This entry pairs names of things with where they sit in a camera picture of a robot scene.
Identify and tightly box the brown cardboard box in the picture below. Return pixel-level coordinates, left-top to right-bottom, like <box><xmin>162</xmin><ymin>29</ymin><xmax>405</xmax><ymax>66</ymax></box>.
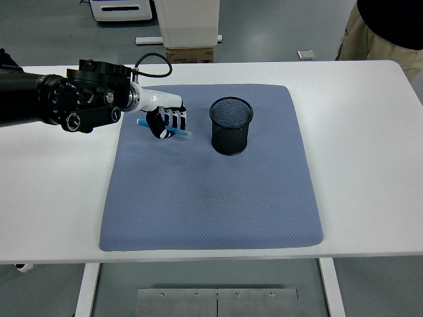
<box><xmin>165</xmin><ymin>46</ymin><xmax>215</xmax><ymax>64</ymax></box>

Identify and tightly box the white cabinet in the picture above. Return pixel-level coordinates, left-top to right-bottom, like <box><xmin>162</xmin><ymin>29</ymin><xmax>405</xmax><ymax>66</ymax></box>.
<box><xmin>154</xmin><ymin>0</ymin><xmax>221</xmax><ymax>49</ymax></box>

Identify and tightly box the white appliance with black slot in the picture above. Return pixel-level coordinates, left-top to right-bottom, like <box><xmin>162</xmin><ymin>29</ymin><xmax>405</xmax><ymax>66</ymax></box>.
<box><xmin>88</xmin><ymin>0</ymin><xmax>155</xmax><ymax>23</ymax></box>

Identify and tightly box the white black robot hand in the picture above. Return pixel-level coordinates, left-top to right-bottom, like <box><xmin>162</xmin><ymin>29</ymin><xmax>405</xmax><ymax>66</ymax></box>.
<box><xmin>139</xmin><ymin>86</ymin><xmax>188</xmax><ymax>141</ymax></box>

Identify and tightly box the blue marker with clear cap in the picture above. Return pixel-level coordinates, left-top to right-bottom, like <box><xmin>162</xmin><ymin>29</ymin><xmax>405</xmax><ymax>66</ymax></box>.
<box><xmin>136</xmin><ymin>118</ymin><xmax>194</xmax><ymax>139</ymax></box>

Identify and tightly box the black rounded object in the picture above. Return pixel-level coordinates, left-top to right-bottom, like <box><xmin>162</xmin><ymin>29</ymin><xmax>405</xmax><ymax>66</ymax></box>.
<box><xmin>0</xmin><ymin>48</ymin><xmax>24</xmax><ymax>71</ymax></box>

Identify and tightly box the black mesh pen holder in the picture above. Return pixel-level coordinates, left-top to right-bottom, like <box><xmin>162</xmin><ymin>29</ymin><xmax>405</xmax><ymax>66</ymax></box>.
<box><xmin>210</xmin><ymin>96</ymin><xmax>254</xmax><ymax>157</ymax></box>

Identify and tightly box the blue-grey textured mat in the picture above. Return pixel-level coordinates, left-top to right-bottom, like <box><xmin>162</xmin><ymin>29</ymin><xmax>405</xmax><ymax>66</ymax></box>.
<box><xmin>98</xmin><ymin>83</ymin><xmax>325</xmax><ymax>253</ymax></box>

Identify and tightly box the white floor bar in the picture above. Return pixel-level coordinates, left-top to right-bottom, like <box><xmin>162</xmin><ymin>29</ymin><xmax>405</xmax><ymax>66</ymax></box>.
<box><xmin>134</xmin><ymin>34</ymin><xmax>224</xmax><ymax>46</ymax></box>

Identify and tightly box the white table leg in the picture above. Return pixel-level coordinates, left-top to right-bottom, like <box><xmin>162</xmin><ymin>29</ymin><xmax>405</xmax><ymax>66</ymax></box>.
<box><xmin>317</xmin><ymin>257</ymin><xmax>346</xmax><ymax>317</ymax></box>
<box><xmin>73</xmin><ymin>263</ymin><xmax>100</xmax><ymax>317</ymax></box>

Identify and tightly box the person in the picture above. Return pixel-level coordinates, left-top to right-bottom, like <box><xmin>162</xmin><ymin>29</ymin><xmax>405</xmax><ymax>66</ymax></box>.
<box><xmin>336</xmin><ymin>0</ymin><xmax>423</xmax><ymax>82</ymax></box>

